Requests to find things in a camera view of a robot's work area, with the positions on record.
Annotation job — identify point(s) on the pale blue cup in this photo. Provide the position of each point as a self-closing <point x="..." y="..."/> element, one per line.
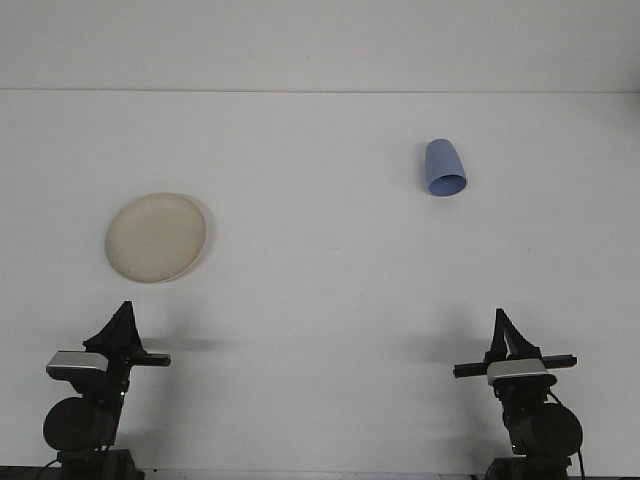
<point x="442" y="165"/>

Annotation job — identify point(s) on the pale round plate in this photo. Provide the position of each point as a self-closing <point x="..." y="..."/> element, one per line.
<point x="155" y="237"/>

